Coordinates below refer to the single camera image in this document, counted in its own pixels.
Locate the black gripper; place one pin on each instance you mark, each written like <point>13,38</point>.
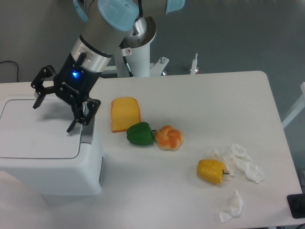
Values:
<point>72,84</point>

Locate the white trash can lid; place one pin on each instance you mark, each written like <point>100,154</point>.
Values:
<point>27,133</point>

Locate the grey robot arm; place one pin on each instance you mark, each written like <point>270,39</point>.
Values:
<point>108,23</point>

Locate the white trash can body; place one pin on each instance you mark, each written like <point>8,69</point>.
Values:
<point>78,176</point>

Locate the orange toast slice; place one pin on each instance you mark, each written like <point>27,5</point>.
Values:
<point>125,112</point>

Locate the green bell pepper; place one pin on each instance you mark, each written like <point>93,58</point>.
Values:
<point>140,134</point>

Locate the braided bread roll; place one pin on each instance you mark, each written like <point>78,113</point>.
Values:
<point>168,138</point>

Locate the yellow bell pepper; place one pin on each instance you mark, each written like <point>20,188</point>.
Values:
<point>211,170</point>

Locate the large crumpled white tissue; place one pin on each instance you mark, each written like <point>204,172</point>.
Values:
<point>237,160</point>

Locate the small crumpled white tissue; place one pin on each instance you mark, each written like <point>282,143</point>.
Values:
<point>234,208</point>

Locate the black device at edge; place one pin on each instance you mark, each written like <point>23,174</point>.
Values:
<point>296,204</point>

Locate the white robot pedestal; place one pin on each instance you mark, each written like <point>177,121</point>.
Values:
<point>133,57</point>

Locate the white levelling foot post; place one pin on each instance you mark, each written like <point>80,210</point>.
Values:
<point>194,68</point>

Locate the white frame at right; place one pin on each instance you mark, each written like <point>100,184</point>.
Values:
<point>295,109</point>

